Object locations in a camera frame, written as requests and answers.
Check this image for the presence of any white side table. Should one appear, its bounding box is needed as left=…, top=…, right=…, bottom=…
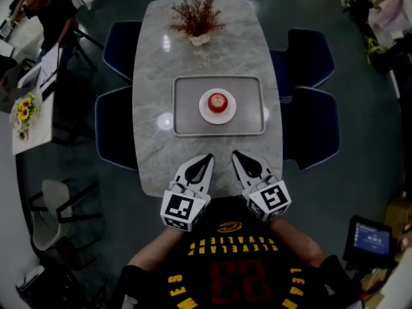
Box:
left=11, top=87, right=55, bottom=156

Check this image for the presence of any grey laptop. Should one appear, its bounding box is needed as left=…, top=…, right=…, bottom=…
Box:
left=17, top=66, right=42, bottom=89

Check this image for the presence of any white paper clipboard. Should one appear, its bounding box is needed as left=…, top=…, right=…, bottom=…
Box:
left=40, top=43, right=62, bottom=85

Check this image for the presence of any black tablet monitor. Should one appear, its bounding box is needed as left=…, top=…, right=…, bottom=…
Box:
left=342, top=214, right=397, bottom=268

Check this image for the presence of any dark blue chair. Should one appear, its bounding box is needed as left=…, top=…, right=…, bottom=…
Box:
left=95, top=85, right=140, bottom=173
left=269, top=27, right=335, bottom=98
left=102, top=20, right=143, bottom=85
left=279, top=86, right=341, bottom=171

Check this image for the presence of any white device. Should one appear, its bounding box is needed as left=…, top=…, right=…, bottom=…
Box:
left=15, top=265, right=45, bottom=291

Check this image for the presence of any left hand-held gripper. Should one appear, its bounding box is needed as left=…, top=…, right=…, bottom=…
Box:
left=160, top=153, right=216, bottom=233

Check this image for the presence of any dried red plant white vase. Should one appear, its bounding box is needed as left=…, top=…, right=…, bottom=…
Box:
left=167, top=0, right=226, bottom=48

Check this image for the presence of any sunflower bouquet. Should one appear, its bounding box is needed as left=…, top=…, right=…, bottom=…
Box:
left=9, top=91, right=39, bottom=141

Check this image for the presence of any person's left forearm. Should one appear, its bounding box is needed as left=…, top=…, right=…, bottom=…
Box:
left=127, top=227, right=180, bottom=270

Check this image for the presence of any person's right forearm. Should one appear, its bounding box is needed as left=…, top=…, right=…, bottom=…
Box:
left=268, top=217, right=328, bottom=268

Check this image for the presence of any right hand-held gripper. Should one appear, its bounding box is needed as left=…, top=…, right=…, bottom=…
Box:
left=230, top=149, right=292, bottom=222

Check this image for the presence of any cardboard box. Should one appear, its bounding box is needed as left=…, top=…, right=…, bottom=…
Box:
left=384, top=198, right=412, bottom=244

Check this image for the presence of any black jersey with yellow print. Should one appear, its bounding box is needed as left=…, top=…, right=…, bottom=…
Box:
left=112, top=196, right=361, bottom=309

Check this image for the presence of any grey rectangular tray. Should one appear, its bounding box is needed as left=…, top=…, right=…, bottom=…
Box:
left=172, top=75, right=267, bottom=137

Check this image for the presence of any red apple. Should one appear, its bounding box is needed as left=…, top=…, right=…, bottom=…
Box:
left=207, top=92, right=229, bottom=114

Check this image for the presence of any white round plate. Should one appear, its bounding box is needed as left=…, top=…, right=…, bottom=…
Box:
left=198, top=88, right=238, bottom=126

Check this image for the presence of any beige chair with black frame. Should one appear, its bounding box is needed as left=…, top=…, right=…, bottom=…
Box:
left=28, top=178, right=103, bottom=270

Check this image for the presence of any black phone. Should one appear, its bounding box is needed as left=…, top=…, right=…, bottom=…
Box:
left=41, top=82, right=57, bottom=102

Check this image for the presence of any black equipment case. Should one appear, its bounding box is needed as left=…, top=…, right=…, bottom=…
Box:
left=15, top=265, right=97, bottom=309

